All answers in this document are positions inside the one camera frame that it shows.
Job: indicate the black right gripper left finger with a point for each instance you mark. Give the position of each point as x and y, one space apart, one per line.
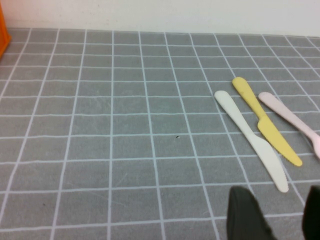
245 220

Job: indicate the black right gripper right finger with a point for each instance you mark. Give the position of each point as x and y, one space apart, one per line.
313 217

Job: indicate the orange plastic cutlery crate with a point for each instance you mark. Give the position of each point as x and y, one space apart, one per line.
3 32

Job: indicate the white plastic knife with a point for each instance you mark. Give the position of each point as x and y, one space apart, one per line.
252 140

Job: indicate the yellow plastic knife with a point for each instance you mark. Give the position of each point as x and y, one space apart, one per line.
265 125

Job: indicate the pink plastic knife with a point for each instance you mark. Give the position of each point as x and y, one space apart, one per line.
290 115

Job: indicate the grey white-grid tablecloth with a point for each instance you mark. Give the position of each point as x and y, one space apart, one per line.
112 125

